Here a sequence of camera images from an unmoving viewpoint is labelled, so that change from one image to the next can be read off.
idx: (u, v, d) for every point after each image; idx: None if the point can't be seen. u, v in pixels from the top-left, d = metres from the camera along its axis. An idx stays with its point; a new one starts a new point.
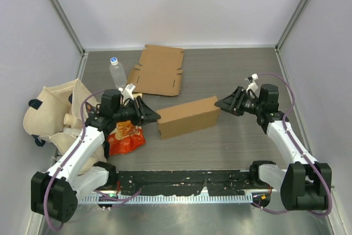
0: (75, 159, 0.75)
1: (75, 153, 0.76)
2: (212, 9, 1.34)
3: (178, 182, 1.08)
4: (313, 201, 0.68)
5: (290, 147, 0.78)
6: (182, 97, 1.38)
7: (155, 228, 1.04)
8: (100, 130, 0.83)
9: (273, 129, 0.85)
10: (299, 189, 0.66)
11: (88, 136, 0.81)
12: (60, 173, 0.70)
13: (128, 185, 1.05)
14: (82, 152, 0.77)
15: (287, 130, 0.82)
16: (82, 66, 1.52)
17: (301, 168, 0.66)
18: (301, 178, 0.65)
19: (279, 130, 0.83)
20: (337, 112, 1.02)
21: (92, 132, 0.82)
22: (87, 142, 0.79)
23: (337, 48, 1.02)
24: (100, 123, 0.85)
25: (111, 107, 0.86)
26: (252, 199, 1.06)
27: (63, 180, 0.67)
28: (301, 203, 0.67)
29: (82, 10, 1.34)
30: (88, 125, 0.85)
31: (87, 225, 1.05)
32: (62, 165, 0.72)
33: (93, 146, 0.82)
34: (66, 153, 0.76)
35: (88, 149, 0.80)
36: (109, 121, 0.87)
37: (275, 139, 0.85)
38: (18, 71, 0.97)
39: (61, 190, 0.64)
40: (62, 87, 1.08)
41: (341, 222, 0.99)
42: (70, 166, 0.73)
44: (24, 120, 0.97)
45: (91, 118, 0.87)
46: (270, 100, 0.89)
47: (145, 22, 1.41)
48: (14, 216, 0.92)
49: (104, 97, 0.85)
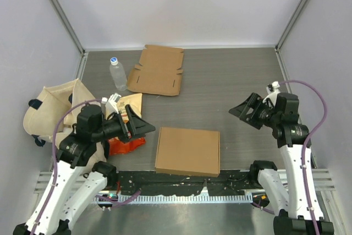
0: (51, 208, 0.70)
1: (50, 201, 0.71)
2: (212, 9, 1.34)
3: (178, 182, 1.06)
4: None
5: (298, 192, 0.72)
6: (182, 97, 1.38)
7: (155, 228, 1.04)
8: (74, 163, 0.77)
9: (287, 157, 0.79)
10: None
11: (61, 177, 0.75)
12: (38, 225, 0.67)
13: (128, 185, 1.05)
14: (57, 197, 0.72)
15: (303, 167, 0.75)
16: (82, 66, 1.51)
17: (300, 222, 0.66)
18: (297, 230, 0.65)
19: (295, 162, 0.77)
20: (337, 112, 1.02)
21: (64, 170, 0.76)
22: (60, 184, 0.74)
23: (337, 48, 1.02)
24: (73, 152, 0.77)
25: (88, 129, 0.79)
26: (252, 199, 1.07)
27: None
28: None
29: (82, 10, 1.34)
30: (62, 155, 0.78)
31: (87, 225, 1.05)
32: (38, 219, 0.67)
33: (69, 185, 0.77)
34: (42, 202, 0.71)
35: (64, 191, 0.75)
36: (85, 147, 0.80)
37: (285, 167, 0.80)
38: (18, 71, 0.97)
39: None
40: (62, 87, 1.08)
41: (341, 222, 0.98)
42: (46, 218, 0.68)
44: (24, 120, 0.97)
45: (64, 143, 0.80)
46: (289, 108, 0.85)
47: (145, 22, 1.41)
48: (14, 217, 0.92)
49: (81, 117, 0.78)
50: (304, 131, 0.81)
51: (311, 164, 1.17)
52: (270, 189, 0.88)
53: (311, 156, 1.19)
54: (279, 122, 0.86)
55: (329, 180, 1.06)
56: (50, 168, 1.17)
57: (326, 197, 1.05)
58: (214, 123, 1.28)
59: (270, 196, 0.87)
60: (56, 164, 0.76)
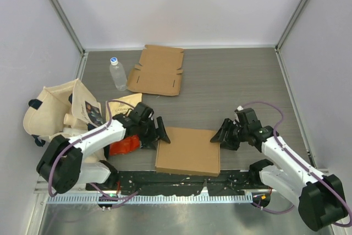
0: (94, 140, 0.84)
1: (95, 135, 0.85)
2: (212, 9, 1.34)
3: (178, 182, 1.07)
4: (334, 214, 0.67)
5: (293, 165, 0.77)
6: (181, 97, 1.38)
7: (155, 228, 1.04)
8: (125, 127, 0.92)
9: (269, 149, 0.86)
10: (317, 207, 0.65)
11: (113, 127, 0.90)
12: (78, 143, 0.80)
13: (128, 185, 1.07)
14: (103, 136, 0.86)
15: (285, 148, 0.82)
16: (82, 66, 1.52)
17: (314, 188, 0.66)
18: (315, 197, 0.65)
19: (276, 148, 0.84)
20: (337, 111, 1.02)
21: (117, 125, 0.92)
22: (110, 130, 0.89)
23: (337, 48, 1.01)
24: (127, 122, 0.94)
25: (141, 115, 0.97)
26: (252, 199, 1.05)
27: (77, 151, 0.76)
28: (324, 221, 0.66)
29: (82, 10, 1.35)
30: (116, 119, 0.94)
31: (87, 225, 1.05)
32: (82, 137, 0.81)
33: (112, 137, 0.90)
34: (91, 131, 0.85)
35: (108, 137, 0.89)
36: (133, 124, 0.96)
37: (276, 160, 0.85)
38: (18, 71, 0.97)
39: (73, 158, 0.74)
40: (62, 87, 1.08)
41: (341, 223, 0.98)
42: (88, 142, 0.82)
44: (24, 120, 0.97)
45: (119, 114, 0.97)
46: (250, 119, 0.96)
47: (145, 22, 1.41)
48: (14, 216, 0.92)
49: (141, 105, 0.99)
50: (269, 129, 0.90)
51: (311, 164, 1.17)
52: (277, 186, 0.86)
53: (311, 156, 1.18)
54: (248, 132, 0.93)
55: None
56: None
57: None
58: (214, 123, 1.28)
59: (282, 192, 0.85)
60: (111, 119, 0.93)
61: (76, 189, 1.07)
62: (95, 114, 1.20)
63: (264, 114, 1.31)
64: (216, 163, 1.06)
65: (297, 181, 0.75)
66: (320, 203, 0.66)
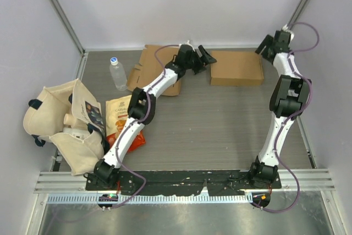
0: (160, 86, 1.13)
1: (159, 83, 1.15)
2: (213, 9, 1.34)
3: (178, 182, 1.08)
4: (292, 104, 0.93)
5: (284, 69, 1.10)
6: (181, 97, 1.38)
7: (155, 228, 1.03)
8: (176, 72, 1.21)
9: (277, 59, 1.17)
10: (281, 89, 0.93)
11: (168, 75, 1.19)
12: (150, 91, 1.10)
13: (128, 185, 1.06)
14: (164, 82, 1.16)
15: (289, 59, 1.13)
16: (82, 66, 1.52)
17: (287, 77, 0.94)
18: (286, 81, 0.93)
19: (283, 58, 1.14)
20: (337, 110, 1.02)
21: (170, 72, 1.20)
22: (167, 78, 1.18)
23: (337, 48, 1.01)
24: (176, 69, 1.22)
25: (183, 58, 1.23)
26: (252, 199, 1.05)
27: (153, 96, 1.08)
28: (281, 103, 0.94)
29: (83, 10, 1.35)
30: (168, 68, 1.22)
31: (87, 225, 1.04)
32: (152, 87, 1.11)
33: (169, 82, 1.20)
34: (155, 81, 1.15)
35: (167, 82, 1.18)
36: (180, 69, 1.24)
37: (279, 67, 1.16)
38: (18, 72, 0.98)
39: (153, 99, 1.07)
40: (62, 87, 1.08)
41: (341, 222, 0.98)
42: (156, 89, 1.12)
44: (24, 120, 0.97)
45: (169, 64, 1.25)
46: (281, 38, 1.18)
47: (146, 22, 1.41)
48: (14, 215, 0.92)
49: (182, 50, 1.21)
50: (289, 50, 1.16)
51: (311, 164, 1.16)
52: (267, 138, 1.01)
53: (311, 156, 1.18)
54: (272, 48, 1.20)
55: (329, 180, 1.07)
56: (50, 168, 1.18)
57: (326, 197, 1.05)
58: (214, 123, 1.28)
59: (269, 138, 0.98)
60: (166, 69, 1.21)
61: (76, 190, 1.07)
62: (95, 114, 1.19)
63: (264, 113, 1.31)
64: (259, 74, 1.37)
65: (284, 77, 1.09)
66: (285, 89, 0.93)
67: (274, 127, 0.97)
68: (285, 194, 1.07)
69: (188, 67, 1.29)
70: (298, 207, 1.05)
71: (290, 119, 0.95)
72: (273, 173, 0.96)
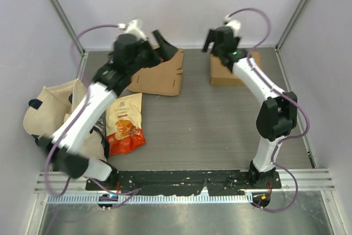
0: (82, 123, 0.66)
1: (81, 116, 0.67)
2: (213, 8, 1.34)
3: (178, 182, 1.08)
4: (287, 125, 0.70)
5: (257, 82, 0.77)
6: (181, 97, 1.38)
7: (155, 228, 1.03)
8: (111, 85, 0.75)
9: (240, 70, 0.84)
10: (271, 117, 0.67)
11: (94, 97, 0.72)
12: (64, 137, 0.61)
13: (128, 185, 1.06)
14: (89, 113, 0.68)
15: (253, 67, 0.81)
16: (82, 66, 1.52)
17: (271, 99, 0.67)
18: (274, 107, 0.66)
19: (246, 69, 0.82)
20: (337, 110, 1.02)
21: (99, 92, 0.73)
22: (93, 103, 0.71)
23: (337, 48, 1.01)
24: (110, 78, 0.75)
25: (124, 57, 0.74)
26: (252, 199, 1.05)
27: (65, 149, 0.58)
28: (276, 129, 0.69)
29: (83, 9, 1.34)
30: (97, 81, 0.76)
31: (86, 225, 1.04)
32: (65, 131, 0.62)
33: (102, 106, 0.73)
34: (72, 118, 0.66)
35: (97, 110, 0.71)
36: (120, 76, 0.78)
37: (245, 80, 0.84)
38: (18, 71, 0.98)
39: (65, 157, 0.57)
40: (62, 87, 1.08)
41: (341, 222, 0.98)
42: (75, 130, 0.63)
44: (24, 120, 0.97)
45: (102, 69, 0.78)
46: (227, 37, 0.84)
47: (146, 22, 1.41)
48: (14, 215, 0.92)
49: (117, 45, 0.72)
50: (244, 52, 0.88)
51: (311, 164, 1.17)
52: (260, 151, 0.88)
53: (311, 156, 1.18)
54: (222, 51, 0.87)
55: (329, 180, 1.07)
56: (50, 168, 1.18)
57: (326, 197, 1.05)
58: (214, 123, 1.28)
59: (263, 154, 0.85)
60: (89, 87, 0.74)
61: (76, 189, 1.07)
62: None
63: None
64: None
65: (260, 97, 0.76)
66: (274, 115, 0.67)
67: (269, 147, 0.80)
68: (285, 194, 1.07)
69: (136, 66, 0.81)
70: (298, 206, 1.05)
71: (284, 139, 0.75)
72: (271, 171, 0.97)
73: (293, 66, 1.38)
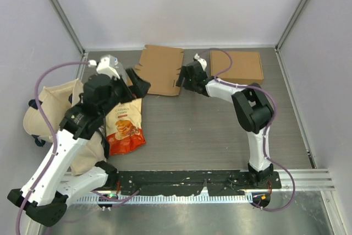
0: (47, 179, 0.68)
1: (47, 171, 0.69)
2: (212, 9, 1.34)
3: (178, 182, 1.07)
4: (264, 113, 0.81)
5: (226, 88, 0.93)
6: (181, 97, 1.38)
7: (155, 228, 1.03)
8: (78, 132, 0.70)
9: (213, 88, 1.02)
10: (243, 107, 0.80)
11: (62, 147, 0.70)
12: (32, 193, 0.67)
13: (128, 185, 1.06)
14: (55, 168, 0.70)
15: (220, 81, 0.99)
16: (82, 66, 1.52)
17: (238, 92, 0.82)
18: (242, 97, 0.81)
19: (216, 85, 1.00)
20: (337, 111, 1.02)
21: (66, 140, 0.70)
22: (60, 155, 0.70)
23: (336, 48, 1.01)
24: (78, 124, 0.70)
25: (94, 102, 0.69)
26: (252, 199, 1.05)
27: (32, 209, 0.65)
28: (256, 120, 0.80)
29: (83, 10, 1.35)
30: (65, 126, 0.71)
31: (86, 225, 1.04)
32: (33, 186, 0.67)
33: (71, 154, 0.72)
34: (40, 170, 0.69)
35: (64, 161, 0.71)
36: (91, 119, 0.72)
37: (220, 94, 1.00)
38: (18, 72, 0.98)
39: (34, 214, 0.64)
40: (62, 87, 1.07)
41: (341, 222, 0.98)
42: (42, 187, 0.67)
44: (24, 120, 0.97)
45: (69, 113, 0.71)
46: (197, 71, 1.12)
47: (146, 22, 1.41)
48: (13, 215, 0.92)
49: (88, 88, 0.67)
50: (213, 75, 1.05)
51: (311, 164, 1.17)
52: (252, 151, 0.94)
53: (311, 156, 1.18)
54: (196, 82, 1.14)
55: (329, 180, 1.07)
56: None
57: (326, 197, 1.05)
58: (214, 123, 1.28)
59: (256, 150, 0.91)
60: (55, 135, 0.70)
61: None
62: None
63: None
64: (259, 74, 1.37)
65: None
66: (246, 105, 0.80)
67: (257, 141, 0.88)
68: (284, 194, 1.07)
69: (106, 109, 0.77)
70: (297, 207, 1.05)
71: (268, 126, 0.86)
72: (269, 170, 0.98)
73: (294, 66, 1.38)
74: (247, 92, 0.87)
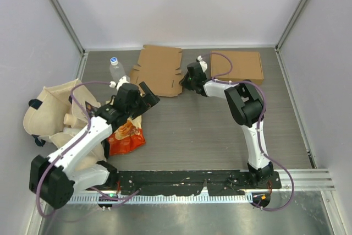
0: (77, 150, 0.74)
1: (78, 144, 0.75)
2: (212, 9, 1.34)
3: (178, 182, 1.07)
4: (256, 108, 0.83)
5: (220, 86, 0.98)
6: (181, 97, 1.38)
7: (155, 228, 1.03)
8: (109, 122, 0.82)
9: (210, 88, 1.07)
10: (236, 101, 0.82)
11: (95, 127, 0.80)
12: (58, 161, 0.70)
13: (128, 185, 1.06)
14: (85, 143, 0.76)
15: (216, 81, 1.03)
16: (82, 66, 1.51)
17: (230, 88, 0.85)
18: (234, 92, 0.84)
19: (212, 84, 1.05)
20: (337, 110, 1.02)
21: (99, 123, 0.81)
22: (92, 133, 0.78)
23: (337, 48, 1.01)
24: (110, 115, 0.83)
25: (125, 101, 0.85)
26: (252, 199, 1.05)
27: (55, 174, 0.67)
28: (248, 114, 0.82)
29: (83, 10, 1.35)
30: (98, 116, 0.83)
31: (86, 225, 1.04)
32: (62, 153, 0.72)
33: (98, 138, 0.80)
34: (71, 142, 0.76)
35: (93, 140, 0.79)
36: (120, 115, 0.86)
37: (216, 93, 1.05)
38: (18, 71, 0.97)
39: (57, 178, 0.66)
40: (62, 87, 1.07)
41: (341, 222, 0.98)
42: (70, 156, 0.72)
44: (24, 119, 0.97)
45: (103, 108, 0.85)
46: (197, 72, 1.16)
47: (146, 22, 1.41)
48: (13, 216, 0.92)
49: (122, 89, 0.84)
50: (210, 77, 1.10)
51: (311, 164, 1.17)
52: (250, 146, 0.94)
53: (311, 156, 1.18)
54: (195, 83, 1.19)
55: (329, 180, 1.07)
56: None
57: (326, 197, 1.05)
58: (214, 123, 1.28)
59: (252, 146, 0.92)
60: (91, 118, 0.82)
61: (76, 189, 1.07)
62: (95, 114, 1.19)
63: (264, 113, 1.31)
64: (260, 74, 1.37)
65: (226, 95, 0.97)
66: (238, 99, 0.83)
67: (252, 136, 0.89)
68: (284, 194, 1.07)
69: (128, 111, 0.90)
70: (297, 206, 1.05)
71: (261, 120, 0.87)
72: (270, 169, 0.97)
73: (294, 66, 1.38)
74: (240, 88, 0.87)
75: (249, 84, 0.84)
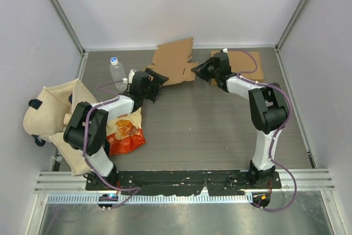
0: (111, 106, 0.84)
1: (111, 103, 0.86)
2: (212, 9, 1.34)
3: (178, 182, 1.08)
4: (279, 115, 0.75)
5: (245, 85, 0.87)
6: (181, 97, 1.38)
7: (155, 228, 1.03)
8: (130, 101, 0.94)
9: (232, 85, 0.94)
10: (259, 104, 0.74)
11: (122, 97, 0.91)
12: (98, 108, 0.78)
13: (128, 185, 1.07)
14: (117, 103, 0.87)
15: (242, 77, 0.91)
16: (82, 66, 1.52)
17: (254, 88, 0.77)
18: (258, 93, 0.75)
19: (237, 80, 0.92)
20: (337, 110, 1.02)
21: (125, 97, 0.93)
22: (121, 99, 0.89)
23: (337, 48, 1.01)
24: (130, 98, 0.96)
25: (140, 86, 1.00)
26: (252, 199, 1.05)
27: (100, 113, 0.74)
28: (269, 120, 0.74)
29: (82, 10, 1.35)
30: None
31: (86, 225, 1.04)
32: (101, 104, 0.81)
33: (124, 107, 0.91)
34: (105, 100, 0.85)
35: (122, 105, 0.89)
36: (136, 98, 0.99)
37: (238, 91, 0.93)
38: (18, 71, 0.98)
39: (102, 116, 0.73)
40: (62, 87, 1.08)
41: (341, 222, 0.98)
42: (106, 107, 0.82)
44: (24, 120, 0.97)
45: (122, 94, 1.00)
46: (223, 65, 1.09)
47: (146, 22, 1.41)
48: (13, 215, 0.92)
49: (136, 77, 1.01)
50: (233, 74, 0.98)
51: (312, 164, 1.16)
52: (257, 148, 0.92)
53: (311, 156, 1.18)
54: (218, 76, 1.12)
55: (329, 180, 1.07)
56: (50, 168, 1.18)
57: (326, 197, 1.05)
58: (214, 123, 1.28)
59: (262, 150, 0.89)
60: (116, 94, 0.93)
61: (76, 189, 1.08)
62: None
63: None
64: (260, 73, 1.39)
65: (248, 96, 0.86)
66: (262, 102, 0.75)
67: (265, 142, 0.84)
68: (284, 194, 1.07)
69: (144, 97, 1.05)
70: (297, 206, 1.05)
71: (280, 130, 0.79)
72: (271, 172, 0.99)
73: (294, 66, 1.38)
74: (266, 91, 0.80)
75: (277, 89, 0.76)
